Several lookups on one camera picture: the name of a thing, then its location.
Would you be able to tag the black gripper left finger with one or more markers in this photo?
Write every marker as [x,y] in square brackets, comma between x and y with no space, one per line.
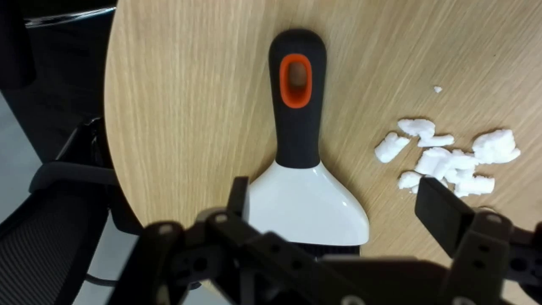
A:
[239,197]

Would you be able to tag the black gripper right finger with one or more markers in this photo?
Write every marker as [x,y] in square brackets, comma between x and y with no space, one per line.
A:
[446,214]

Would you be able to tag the small white foam crumb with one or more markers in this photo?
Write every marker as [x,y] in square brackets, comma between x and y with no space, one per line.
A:
[437,88]

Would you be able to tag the black office chair with jacket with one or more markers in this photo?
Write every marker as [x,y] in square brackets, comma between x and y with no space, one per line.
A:
[56,237]

